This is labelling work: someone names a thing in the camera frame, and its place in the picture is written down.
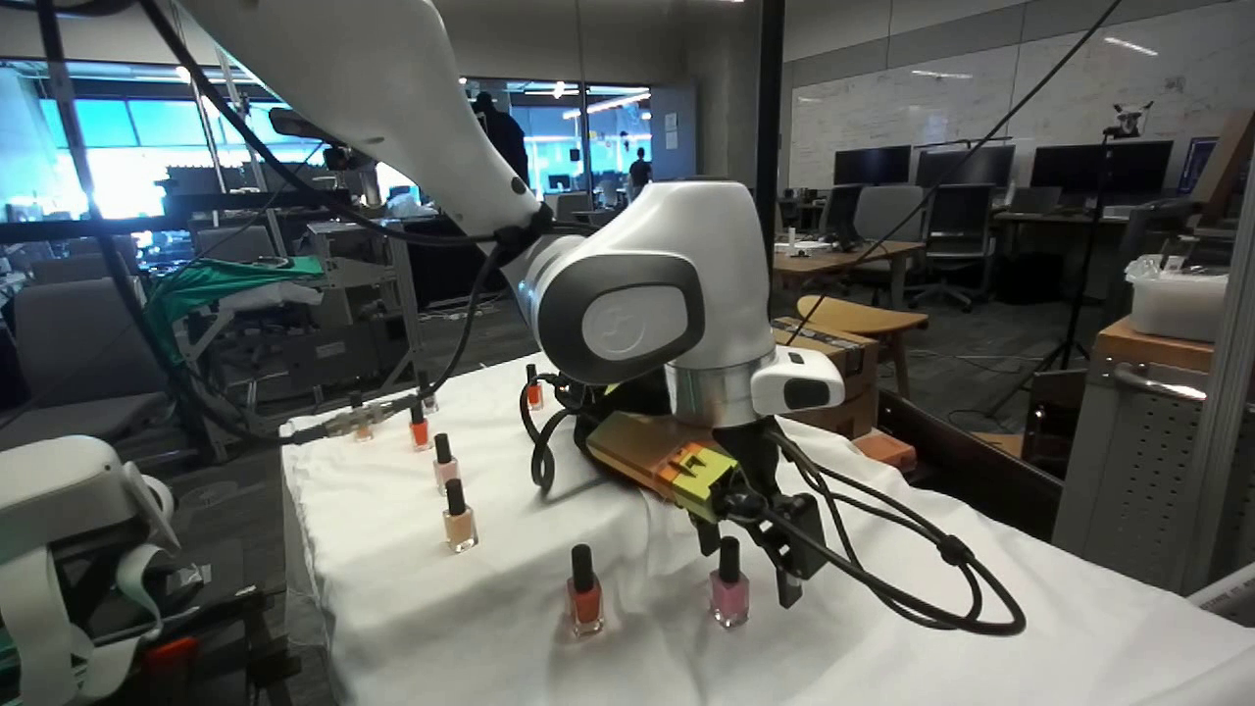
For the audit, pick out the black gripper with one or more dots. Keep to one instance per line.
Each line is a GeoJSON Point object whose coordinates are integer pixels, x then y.
{"type": "Point", "coordinates": [749, 471]}

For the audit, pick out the peach nail polish bottle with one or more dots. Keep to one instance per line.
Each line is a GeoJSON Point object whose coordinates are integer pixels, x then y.
{"type": "Point", "coordinates": [460, 527]}

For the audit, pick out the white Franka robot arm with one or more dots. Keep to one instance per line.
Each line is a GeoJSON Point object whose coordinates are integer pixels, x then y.
{"type": "Point", "coordinates": [711, 249]}

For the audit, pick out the pale pink nail polish bottle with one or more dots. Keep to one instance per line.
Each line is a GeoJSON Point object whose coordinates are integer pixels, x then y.
{"type": "Point", "coordinates": [443, 466]}

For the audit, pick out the small brown block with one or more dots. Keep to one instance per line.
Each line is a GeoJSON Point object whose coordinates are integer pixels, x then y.
{"type": "Point", "coordinates": [888, 450]}

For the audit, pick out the white tablecloth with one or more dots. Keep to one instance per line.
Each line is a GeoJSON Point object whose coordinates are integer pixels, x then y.
{"type": "Point", "coordinates": [914, 631]}

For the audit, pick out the dark low bench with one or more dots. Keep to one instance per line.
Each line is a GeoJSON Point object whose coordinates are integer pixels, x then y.
{"type": "Point", "coordinates": [974, 475]}

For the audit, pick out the round wooden table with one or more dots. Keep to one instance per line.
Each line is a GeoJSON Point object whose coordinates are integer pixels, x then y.
{"type": "Point", "coordinates": [858, 319]}

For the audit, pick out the long wooden desk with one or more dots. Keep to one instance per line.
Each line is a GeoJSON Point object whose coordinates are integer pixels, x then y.
{"type": "Point", "coordinates": [836, 259]}

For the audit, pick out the grey office chair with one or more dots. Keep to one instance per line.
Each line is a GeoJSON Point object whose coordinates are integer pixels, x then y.
{"type": "Point", "coordinates": [888, 219]}

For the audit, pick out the black office chair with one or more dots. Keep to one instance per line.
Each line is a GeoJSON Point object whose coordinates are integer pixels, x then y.
{"type": "Point", "coordinates": [962, 221]}

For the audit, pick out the standing person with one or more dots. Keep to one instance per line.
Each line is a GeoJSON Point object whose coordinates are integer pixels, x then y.
{"type": "Point", "coordinates": [640, 172]}

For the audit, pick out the grey cabinet wooden top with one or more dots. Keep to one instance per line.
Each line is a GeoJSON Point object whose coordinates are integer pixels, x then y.
{"type": "Point", "coordinates": [1140, 471]}

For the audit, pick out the black vertical pole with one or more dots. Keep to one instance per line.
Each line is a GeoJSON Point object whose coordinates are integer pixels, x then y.
{"type": "Point", "coordinates": [766, 92]}

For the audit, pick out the black hanging jacket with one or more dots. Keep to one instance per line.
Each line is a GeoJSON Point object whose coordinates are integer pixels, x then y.
{"type": "Point", "coordinates": [514, 122]}

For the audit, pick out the white plastic bin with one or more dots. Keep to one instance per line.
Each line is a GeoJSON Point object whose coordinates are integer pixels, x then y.
{"type": "Point", "coordinates": [1178, 304]}

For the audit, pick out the grey metal strut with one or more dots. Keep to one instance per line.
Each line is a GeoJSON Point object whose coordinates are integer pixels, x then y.
{"type": "Point", "coordinates": [1223, 395]}

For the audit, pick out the grey lab equipment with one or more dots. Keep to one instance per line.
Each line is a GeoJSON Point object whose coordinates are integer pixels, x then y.
{"type": "Point", "coordinates": [289, 340]}

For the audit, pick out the wide black computer monitor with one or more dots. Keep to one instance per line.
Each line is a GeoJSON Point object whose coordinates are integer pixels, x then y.
{"type": "Point", "coordinates": [1104, 168]}

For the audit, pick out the tan wooden board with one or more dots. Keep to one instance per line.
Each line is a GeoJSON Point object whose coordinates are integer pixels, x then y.
{"type": "Point", "coordinates": [1229, 160]}

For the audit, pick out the grey padded chair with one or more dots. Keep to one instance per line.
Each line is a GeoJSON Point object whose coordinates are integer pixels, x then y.
{"type": "Point", "coordinates": [80, 340]}

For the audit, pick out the tan wrist camera mount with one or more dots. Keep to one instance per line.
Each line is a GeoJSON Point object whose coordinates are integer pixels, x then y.
{"type": "Point", "coordinates": [651, 459]}

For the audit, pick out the black camera tripod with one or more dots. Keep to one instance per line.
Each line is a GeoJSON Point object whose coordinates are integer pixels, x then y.
{"type": "Point", "coordinates": [1122, 127]}

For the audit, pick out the black stereo camera bar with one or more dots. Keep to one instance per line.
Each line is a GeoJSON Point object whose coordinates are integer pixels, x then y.
{"type": "Point", "coordinates": [291, 122]}

